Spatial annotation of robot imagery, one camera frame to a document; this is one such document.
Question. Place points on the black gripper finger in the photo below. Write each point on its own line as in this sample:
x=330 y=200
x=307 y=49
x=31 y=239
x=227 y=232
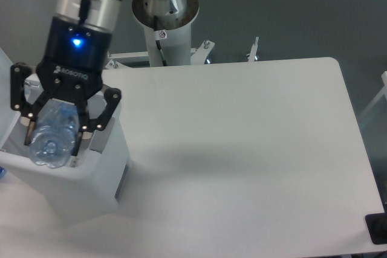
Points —
x=112 y=96
x=19 y=72

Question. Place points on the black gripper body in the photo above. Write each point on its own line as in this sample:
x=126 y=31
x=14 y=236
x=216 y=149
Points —
x=71 y=68

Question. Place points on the clear plastic water bottle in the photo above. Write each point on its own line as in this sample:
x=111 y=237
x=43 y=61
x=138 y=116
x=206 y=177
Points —
x=54 y=137

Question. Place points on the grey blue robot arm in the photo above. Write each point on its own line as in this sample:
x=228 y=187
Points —
x=99 y=15

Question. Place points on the white trash can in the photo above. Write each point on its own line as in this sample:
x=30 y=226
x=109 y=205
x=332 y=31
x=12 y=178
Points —
x=90 y=181

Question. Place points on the blue object at left edge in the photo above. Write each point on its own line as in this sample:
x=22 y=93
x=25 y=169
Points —
x=2 y=172

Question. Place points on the black clamp at table edge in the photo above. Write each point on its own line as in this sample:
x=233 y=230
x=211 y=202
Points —
x=376 y=224

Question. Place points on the white pedestal base frame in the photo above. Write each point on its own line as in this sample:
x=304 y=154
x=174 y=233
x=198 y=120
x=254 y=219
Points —
x=198 y=56

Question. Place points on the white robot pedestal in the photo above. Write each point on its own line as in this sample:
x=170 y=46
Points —
x=167 y=25

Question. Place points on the white frame at right edge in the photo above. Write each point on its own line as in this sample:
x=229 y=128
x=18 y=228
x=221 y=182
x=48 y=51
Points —
x=374 y=107

